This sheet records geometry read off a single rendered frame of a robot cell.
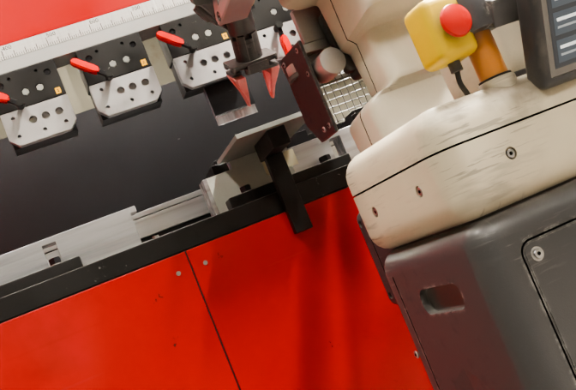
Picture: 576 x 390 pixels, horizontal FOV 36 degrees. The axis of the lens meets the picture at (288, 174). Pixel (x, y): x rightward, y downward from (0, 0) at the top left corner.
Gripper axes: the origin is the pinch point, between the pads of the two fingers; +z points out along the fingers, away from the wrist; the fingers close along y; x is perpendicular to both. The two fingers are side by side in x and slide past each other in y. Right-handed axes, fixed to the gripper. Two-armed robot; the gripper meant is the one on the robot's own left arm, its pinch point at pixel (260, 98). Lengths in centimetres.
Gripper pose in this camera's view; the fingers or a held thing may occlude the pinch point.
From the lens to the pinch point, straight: 188.6
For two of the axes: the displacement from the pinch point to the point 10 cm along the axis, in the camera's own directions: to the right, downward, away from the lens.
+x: 3.9, 2.9, -8.8
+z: 2.3, 8.9, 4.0
